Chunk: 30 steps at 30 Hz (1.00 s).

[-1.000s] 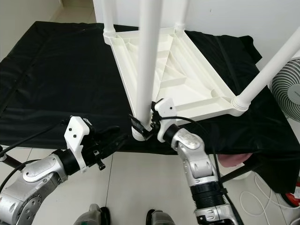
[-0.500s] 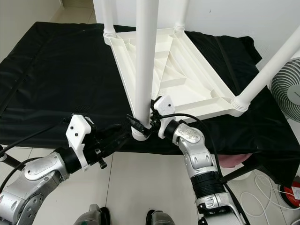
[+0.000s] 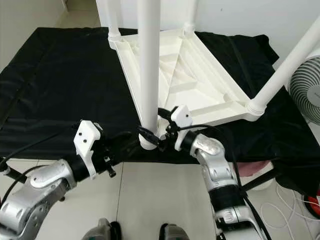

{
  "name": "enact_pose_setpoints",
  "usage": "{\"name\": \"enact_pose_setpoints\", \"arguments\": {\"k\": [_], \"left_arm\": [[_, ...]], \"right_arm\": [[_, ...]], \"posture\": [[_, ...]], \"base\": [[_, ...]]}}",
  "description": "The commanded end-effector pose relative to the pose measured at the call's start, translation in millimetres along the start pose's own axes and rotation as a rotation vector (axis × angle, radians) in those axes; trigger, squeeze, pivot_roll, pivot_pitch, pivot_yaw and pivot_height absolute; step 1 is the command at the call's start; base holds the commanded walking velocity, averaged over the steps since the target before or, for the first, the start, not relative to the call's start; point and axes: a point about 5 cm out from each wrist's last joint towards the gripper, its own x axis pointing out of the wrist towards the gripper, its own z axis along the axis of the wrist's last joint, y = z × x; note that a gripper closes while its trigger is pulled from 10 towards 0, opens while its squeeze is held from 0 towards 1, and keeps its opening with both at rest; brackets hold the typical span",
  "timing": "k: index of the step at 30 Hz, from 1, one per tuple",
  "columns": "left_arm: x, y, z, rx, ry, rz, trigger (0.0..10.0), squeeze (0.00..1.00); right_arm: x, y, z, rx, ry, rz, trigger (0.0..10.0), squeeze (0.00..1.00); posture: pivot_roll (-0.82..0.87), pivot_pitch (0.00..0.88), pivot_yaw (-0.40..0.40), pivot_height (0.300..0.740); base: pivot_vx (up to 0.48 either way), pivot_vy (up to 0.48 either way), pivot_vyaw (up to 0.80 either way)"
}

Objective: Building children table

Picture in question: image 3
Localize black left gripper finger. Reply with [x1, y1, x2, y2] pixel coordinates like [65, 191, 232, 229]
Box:
[115, 140, 142, 161]
[104, 129, 133, 146]

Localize white plastic children table top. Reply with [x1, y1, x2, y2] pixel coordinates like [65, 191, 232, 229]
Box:
[109, 27, 266, 146]

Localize black table cloth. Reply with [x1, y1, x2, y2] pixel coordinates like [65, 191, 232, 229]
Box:
[0, 26, 320, 198]

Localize pink plastic item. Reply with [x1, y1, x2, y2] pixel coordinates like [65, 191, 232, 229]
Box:
[237, 161, 273, 176]

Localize white round fan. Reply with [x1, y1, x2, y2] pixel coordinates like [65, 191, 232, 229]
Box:
[287, 55, 320, 126]

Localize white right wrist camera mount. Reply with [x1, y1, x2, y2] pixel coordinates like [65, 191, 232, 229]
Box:
[170, 105, 193, 151]

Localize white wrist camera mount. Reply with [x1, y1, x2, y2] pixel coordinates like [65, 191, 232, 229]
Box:
[73, 120, 105, 180]
[170, 105, 193, 151]

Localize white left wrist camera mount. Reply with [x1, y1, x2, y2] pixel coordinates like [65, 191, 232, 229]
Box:
[73, 120, 105, 180]

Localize black table frame leg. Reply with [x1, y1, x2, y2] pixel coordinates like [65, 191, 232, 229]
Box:
[240, 167, 288, 193]
[0, 165, 26, 182]

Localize white floor cable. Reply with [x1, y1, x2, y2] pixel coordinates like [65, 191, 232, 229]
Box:
[262, 185, 320, 233]

